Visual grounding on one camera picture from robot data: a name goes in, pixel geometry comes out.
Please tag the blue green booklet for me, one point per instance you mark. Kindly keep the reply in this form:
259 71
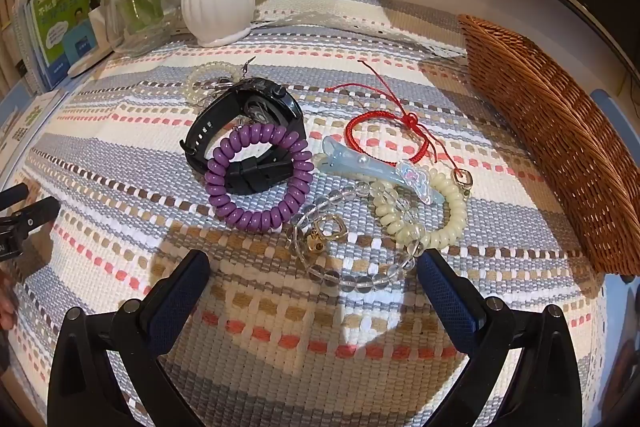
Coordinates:
60 32

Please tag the light blue hair clip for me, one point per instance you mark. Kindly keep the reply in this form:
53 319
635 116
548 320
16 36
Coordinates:
350 162

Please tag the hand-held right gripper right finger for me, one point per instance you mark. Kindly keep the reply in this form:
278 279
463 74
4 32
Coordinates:
450 297

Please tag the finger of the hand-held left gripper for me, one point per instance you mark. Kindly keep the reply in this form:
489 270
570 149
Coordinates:
35 218
12 198

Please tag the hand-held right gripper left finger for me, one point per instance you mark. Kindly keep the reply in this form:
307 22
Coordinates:
180 297

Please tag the striped woven mat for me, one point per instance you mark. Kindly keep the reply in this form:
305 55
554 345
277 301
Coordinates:
280 322

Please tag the green patterned leaflet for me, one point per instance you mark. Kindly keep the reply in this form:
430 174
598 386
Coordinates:
30 122

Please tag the person's left hand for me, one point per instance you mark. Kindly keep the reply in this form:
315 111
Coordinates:
7 307

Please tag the brown wicker basket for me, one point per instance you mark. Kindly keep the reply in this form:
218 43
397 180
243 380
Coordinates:
550 132

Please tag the black smartwatch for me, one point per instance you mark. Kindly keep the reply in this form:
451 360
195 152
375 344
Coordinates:
210 127

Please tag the clear glass jar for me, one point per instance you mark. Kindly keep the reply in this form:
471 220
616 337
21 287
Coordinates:
135 7

